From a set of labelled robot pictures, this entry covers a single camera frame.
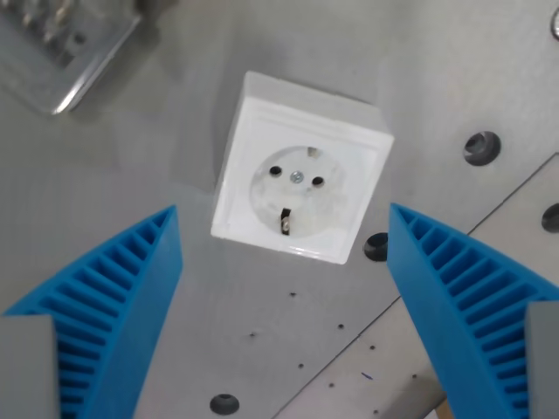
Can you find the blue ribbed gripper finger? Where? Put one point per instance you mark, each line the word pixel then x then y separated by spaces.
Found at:
pixel 419 262
pixel 131 279

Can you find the transparent screwdriver bit case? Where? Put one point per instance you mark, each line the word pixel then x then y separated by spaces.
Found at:
pixel 43 65

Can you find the white wall socket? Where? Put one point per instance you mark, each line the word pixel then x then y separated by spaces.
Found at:
pixel 345 144

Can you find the silver table bolt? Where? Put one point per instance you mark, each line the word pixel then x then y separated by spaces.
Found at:
pixel 554 24

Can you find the black table bolt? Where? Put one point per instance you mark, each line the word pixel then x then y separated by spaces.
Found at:
pixel 224 403
pixel 551 217
pixel 481 147
pixel 375 246

